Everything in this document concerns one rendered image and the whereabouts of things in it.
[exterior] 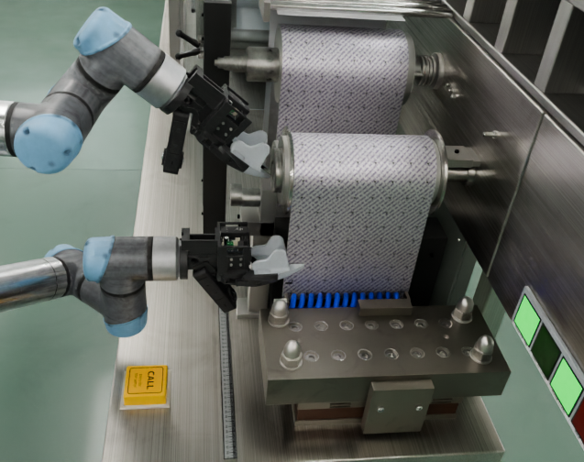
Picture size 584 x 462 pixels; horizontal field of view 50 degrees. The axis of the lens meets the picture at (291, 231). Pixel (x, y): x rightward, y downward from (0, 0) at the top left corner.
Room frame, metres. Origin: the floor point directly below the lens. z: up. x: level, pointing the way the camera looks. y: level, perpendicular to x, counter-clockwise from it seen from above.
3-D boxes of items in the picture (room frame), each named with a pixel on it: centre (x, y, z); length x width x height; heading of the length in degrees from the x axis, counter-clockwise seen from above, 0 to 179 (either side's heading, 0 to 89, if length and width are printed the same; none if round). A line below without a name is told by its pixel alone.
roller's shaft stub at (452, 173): (0.97, -0.27, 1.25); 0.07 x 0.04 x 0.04; 100
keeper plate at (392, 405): (0.68, -0.20, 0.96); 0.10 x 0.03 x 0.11; 100
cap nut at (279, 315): (0.79, 0.01, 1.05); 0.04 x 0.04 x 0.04
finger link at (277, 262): (0.84, 0.02, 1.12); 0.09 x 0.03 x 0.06; 99
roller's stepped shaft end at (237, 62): (1.15, 0.15, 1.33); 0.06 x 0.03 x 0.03; 100
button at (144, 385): (0.72, 0.22, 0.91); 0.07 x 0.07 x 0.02; 10
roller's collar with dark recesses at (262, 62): (1.16, 0.09, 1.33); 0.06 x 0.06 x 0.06; 10
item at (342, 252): (0.88, -0.11, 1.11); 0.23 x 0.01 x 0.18; 100
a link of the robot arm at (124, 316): (0.82, 0.29, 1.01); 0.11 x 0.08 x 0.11; 58
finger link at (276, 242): (0.87, 0.02, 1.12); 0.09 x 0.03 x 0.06; 101
